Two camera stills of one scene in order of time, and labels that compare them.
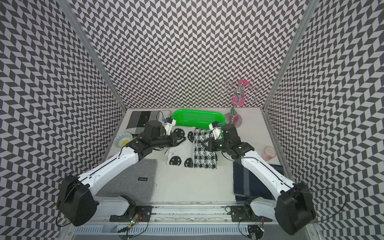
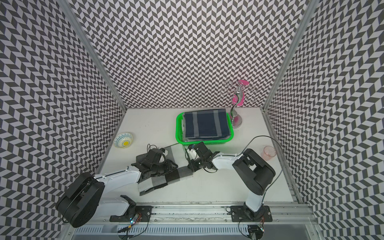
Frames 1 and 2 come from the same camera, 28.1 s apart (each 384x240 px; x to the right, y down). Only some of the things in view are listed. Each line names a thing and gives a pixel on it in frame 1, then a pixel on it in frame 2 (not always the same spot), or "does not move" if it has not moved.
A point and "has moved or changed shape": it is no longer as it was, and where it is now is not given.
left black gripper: [174, 139] to [169, 168]
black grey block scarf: [139, 118] to [182, 172]
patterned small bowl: [121, 139] does not move
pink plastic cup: [269, 152] does not move
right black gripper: [211, 144] to [192, 165]
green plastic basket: [197, 118] has moved or changed shape
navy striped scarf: [246, 187] to [205, 125]
